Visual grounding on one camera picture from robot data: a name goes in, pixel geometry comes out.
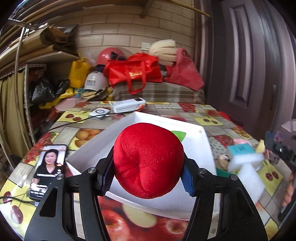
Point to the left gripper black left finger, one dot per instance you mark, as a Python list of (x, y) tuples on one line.
[(72, 199)]

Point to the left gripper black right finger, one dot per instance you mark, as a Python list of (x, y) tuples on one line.
[(238, 217)]

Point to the white foam sponge block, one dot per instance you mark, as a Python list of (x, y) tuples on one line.
[(246, 166)]

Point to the red plush apple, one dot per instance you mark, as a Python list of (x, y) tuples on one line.
[(148, 160)]

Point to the pink plush toy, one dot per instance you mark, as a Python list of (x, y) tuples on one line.
[(240, 141)]

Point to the smartphone with video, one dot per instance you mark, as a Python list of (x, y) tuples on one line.
[(50, 164)]

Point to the white cardboard box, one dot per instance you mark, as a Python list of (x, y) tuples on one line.
[(177, 204)]

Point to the fruit pattern tablecloth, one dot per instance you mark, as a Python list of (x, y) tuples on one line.
[(220, 131)]

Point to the dark wooden door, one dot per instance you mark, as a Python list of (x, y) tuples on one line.
[(252, 77)]

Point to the white round charger device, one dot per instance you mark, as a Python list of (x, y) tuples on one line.
[(99, 113)]

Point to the red plastic bag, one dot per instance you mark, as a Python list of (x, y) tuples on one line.
[(184, 72)]

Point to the plaid covered cushion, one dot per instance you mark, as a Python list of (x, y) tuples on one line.
[(161, 92)]

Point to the black plastic bag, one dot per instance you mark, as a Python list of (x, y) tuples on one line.
[(47, 90)]

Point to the white helmet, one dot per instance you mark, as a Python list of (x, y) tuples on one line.
[(96, 81)]

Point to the cream foam roll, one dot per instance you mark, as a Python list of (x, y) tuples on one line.
[(165, 50)]

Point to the yellow shopping bag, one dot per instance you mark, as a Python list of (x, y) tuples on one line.
[(78, 73)]

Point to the red fabric tote bag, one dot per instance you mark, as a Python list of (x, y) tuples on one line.
[(135, 71)]

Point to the pink helmet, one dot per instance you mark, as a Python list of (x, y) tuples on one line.
[(107, 54)]

